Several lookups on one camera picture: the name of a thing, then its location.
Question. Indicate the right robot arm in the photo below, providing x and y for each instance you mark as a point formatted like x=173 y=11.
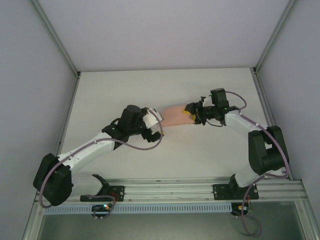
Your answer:
x=236 y=123

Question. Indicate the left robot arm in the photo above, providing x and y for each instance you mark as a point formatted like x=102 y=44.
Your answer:
x=85 y=152

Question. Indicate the small black controller board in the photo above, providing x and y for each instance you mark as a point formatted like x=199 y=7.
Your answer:
x=237 y=208
x=101 y=208

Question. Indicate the grey metal panel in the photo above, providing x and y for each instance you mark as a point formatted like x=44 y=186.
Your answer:
x=162 y=227

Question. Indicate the aluminium side rail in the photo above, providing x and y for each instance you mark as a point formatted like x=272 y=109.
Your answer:
x=72 y=100
x=265 y=100

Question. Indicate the aluminium mounting rail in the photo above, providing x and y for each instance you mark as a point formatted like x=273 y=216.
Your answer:
x=170 y=191

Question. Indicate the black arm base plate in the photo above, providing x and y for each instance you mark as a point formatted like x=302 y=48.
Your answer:
x=120 y=192
x=220 y=192

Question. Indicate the aluminium frame post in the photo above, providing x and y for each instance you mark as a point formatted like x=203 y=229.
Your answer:
x=308 y=225
x=274 y=37
x=58 y=41
x=31 y=225

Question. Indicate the aluminium lower frame post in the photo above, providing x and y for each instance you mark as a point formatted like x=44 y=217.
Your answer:
x=308 y=225
x=31 y=225

